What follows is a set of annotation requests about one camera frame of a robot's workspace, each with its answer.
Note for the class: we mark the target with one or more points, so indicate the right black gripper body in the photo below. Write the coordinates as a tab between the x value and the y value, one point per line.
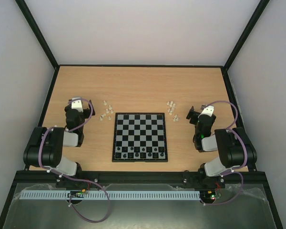
193	116

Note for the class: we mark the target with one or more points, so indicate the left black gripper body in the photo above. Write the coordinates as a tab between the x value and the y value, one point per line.
89	114

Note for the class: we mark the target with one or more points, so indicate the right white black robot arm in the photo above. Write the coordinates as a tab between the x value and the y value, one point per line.
235	149

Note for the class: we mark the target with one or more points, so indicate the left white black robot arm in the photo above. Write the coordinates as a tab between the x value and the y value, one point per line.
45	145

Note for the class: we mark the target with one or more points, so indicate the black chess pieces row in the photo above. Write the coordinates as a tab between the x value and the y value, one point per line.
140	152

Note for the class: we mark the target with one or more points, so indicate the black and silver chessboard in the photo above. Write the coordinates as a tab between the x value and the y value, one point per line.
139	129

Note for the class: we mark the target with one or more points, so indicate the black aluminium frame rail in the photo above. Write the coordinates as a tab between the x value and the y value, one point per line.
184	179

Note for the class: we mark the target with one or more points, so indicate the grey slotted cable duct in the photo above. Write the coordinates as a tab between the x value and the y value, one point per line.
112	195

